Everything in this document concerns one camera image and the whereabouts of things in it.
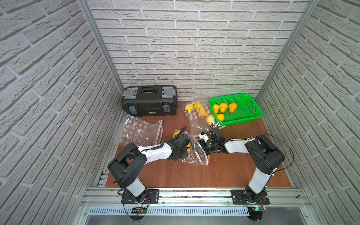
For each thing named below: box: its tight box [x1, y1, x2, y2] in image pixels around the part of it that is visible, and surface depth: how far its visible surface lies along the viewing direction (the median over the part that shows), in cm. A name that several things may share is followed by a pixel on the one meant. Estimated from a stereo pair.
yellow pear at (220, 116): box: [216, 113, 225, 122], surface depth 102 cm
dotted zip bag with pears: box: [118, 115, 164, 146], surface depth 97 cm
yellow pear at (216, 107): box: [212, 104, 220, 114], surface depth 111 cm
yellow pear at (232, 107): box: [228, 103, 238, 114], surface depth 112 cm
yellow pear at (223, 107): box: [219, 103, 228, 113], surface depth 112 cm
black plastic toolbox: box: [121, 84, 178, 117], surface depth 102 cm
